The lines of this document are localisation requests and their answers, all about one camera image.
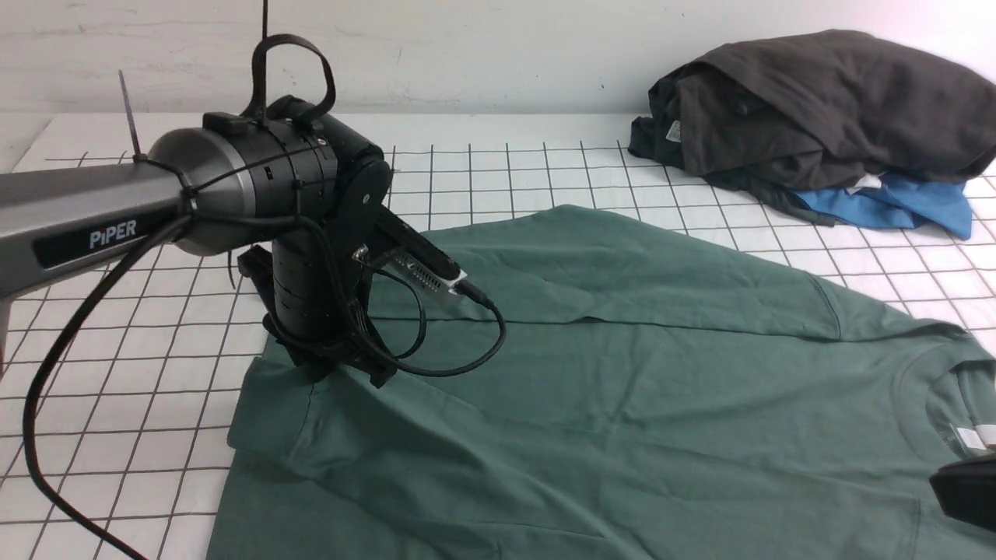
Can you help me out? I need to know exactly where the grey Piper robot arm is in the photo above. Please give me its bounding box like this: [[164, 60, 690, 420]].
[[2, 114, 994, 559]]

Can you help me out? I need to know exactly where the white grid-pattern table cloth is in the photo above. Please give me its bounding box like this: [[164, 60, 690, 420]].
[[36, 116, 994, 559]]

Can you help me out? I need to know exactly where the dark grey crumpled garment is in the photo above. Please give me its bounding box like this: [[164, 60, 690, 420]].
[[629, 30, 995, 226]]

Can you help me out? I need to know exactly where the blue crumpled garment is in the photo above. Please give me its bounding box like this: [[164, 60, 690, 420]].
[[792, 173, 973, 240]]

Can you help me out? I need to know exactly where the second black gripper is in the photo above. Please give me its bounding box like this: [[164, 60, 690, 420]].
[[931, 457, 996, 533]]

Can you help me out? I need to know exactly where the green long-sleeved shirt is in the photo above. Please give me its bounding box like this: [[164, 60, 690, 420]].
[[206, 206, 994, 559]]

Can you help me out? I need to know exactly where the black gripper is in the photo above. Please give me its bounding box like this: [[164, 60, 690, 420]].
[[237, 231, 396, 387]]

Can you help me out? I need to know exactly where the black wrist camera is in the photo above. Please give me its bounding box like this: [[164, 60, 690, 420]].
[[355, 207, 467, 298]]

